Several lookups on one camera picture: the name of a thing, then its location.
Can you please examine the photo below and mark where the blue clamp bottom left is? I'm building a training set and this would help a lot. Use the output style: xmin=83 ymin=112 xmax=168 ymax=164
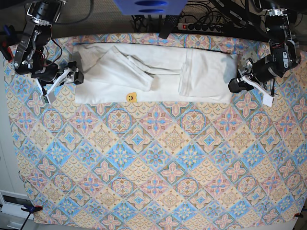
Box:
xmin=21 ymin=205 xmax=43 ymax=228

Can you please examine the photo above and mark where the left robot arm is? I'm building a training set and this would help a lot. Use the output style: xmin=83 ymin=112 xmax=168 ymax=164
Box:
xmin=228 ymin=0 xmax=301 ymax=93

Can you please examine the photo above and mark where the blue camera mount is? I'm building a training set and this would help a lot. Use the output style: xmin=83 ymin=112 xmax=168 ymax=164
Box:
xmin=114 ymin=0 xmax=188 ymax=15

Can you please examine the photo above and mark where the black strap under mount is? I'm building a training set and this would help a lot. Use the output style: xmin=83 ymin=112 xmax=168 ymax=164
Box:
xmin=159 ymin=14 xmax=177 ymax=39

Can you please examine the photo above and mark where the white printed T-shirt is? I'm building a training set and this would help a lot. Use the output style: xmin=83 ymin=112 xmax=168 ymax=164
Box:
xmin=73 ymin=43 xmax=237 ymax=104

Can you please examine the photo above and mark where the blue clamp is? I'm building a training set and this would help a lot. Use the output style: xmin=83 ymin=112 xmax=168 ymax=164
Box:
xmin=0 ymin=25 xmax=16 ymax=63
xmin=21 ymin=205 xmax=43 ymax=228

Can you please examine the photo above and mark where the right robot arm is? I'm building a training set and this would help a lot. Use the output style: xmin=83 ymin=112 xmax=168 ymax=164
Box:
xmin=13 ymin=0 xmax=84 ymax=88

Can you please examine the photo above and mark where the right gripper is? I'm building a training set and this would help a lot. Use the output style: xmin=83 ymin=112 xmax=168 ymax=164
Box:
xmin=31 ymin=61 xmax=84 ymax=88

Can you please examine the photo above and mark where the blue clamp top left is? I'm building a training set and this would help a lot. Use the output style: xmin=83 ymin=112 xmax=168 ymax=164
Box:
xmin=0 ymin=25 xmax=16 ymax=63

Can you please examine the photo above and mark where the white cabinet left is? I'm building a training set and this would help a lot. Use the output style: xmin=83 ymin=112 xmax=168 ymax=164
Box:
xmin=0 ymin=57 xmax=28 ymax=229

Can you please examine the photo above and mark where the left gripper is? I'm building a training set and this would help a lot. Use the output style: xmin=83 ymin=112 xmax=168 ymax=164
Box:
xmin=228 ymin=57 xmax=278 ymax=93

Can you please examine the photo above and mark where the patterned tile tablecloth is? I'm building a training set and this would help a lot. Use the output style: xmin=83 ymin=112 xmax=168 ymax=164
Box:
xmin=2 ymin=32 xmax=307 ymax=226

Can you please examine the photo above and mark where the black power strip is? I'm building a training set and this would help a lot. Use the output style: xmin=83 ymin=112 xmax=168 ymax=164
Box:
xmin=177 ymin=23 xmax=224 ymax=33

